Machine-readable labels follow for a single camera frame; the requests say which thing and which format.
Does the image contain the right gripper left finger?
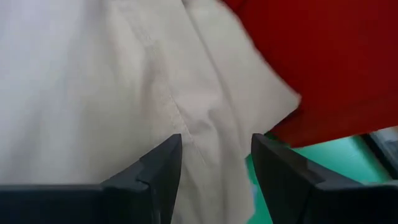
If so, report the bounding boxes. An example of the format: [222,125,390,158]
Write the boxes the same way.
[0,133,183,224]

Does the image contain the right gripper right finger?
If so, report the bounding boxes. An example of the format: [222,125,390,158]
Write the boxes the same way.
[251,133,398,224]

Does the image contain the beige garment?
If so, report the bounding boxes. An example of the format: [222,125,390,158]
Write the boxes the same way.
[0,0,302,224]

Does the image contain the red plastic laundry bin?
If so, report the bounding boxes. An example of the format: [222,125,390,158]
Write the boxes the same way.
[222,0,398,149]

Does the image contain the green table mat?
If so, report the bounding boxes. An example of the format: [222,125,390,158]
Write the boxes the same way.
[244,132,393,224]

